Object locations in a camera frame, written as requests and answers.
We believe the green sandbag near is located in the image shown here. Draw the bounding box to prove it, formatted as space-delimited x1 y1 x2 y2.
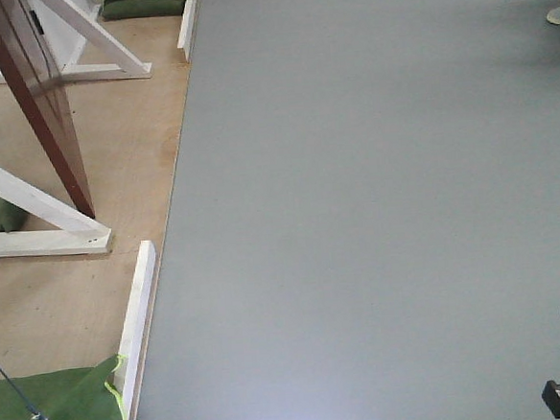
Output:
0 354 127 420

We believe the brown wooden door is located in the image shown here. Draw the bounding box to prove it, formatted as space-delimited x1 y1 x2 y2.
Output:
0 0 95 219

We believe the white wooden door frame stand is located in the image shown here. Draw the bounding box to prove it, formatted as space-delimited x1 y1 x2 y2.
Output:
0 0 198 420

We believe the lower green sandbag far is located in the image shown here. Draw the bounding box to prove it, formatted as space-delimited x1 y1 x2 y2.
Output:
101 0 186 20

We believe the plywood base platform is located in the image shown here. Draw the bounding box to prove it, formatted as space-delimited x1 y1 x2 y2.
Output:
0 16 190 379

